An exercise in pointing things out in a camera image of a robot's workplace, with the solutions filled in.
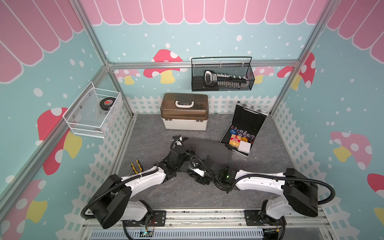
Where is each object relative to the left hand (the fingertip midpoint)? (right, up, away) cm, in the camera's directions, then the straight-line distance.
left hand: (189, 150), depth 87 cm
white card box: (+36, +1, +10) cm, 37 cm away
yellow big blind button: (+37, +5, +16) cm, 41 cm away
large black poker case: (+19, -2, +1) cm, 19 cm away
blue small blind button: (+31, +11, +20) cm, 38 cm away
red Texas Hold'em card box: (+30, +5, +13) cm, 33 cm away
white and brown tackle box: (-4, +24, +7) cm, 25 cm away
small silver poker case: (+38, +13, +19) cm, 44 cm away
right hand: (+5, -10, -5) cm, 12 cm away
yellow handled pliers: (-31, -11, +4) cm, 33 cm away
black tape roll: (-44, +26, -9) cm, 52 cm away
